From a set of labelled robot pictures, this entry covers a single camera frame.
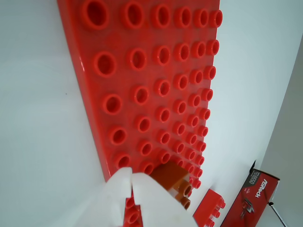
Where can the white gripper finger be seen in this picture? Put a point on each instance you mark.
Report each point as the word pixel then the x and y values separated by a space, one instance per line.
pixel 116 201
pixel 161 208

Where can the red lego brick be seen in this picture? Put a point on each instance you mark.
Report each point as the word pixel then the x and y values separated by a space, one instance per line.
pixel 206 205

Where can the brown lego brick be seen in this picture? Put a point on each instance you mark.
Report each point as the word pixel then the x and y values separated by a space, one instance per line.
pixel 170 175

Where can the red lego baseplate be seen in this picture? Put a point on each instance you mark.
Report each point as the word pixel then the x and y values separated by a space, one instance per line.
pixel 118 71

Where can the red ASRock cardboard box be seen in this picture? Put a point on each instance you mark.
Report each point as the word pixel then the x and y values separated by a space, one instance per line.
pixel 255 196

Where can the silver metal tripod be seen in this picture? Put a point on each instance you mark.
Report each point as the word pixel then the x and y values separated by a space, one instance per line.
pixel 278 214

